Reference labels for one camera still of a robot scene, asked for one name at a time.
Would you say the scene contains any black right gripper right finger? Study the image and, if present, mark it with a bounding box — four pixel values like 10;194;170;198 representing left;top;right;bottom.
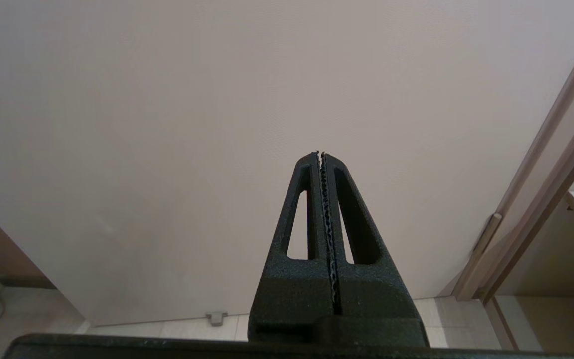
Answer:
323;154;428;346

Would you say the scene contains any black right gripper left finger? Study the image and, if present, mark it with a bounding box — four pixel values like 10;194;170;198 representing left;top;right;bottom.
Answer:
248;152;336;344

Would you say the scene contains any cream white door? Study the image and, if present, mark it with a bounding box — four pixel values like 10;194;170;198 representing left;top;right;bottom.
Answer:
0;0;574;327

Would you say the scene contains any beige open shelf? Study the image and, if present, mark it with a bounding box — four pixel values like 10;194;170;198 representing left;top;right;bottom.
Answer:
484;192;574;352

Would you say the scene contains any dark baseboard strip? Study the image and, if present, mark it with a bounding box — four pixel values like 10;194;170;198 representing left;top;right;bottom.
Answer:
0;276;57;290

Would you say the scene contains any brown door frame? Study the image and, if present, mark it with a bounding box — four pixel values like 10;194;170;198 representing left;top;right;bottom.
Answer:
451;10;574;305

